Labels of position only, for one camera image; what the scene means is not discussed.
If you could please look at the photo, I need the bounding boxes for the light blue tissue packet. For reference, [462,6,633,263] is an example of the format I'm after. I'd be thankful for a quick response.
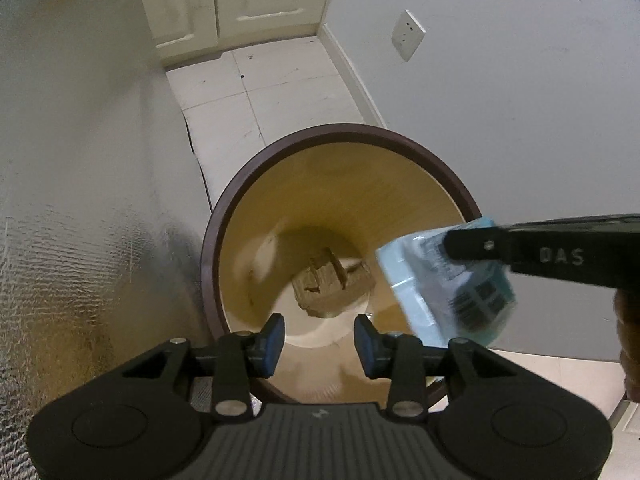
[375,217,517,349]

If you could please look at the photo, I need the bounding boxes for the crumpled brown cardboard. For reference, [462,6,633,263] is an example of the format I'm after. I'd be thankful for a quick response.
[291,247,376,318]

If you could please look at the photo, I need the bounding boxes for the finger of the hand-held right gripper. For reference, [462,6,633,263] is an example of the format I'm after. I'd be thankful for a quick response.
[444,225,507,265]

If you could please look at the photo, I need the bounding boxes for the brown-rimmed round waste bin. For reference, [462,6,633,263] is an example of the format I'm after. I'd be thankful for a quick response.
[200,122,483,407]

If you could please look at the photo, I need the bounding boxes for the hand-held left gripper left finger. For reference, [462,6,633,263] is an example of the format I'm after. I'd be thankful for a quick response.
[121,313,287,422]

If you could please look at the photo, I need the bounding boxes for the person's right hand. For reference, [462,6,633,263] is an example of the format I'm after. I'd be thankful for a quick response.
[614,289,640,403]

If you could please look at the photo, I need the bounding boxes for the silver foil panel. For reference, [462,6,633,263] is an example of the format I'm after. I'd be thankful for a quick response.
[0,0,221,466]

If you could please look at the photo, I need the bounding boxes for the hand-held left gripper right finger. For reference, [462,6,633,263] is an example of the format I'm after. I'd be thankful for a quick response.
[353,314,518,418]

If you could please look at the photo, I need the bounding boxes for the white wall socket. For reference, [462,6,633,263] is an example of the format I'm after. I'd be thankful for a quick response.
[391,9,426,63]

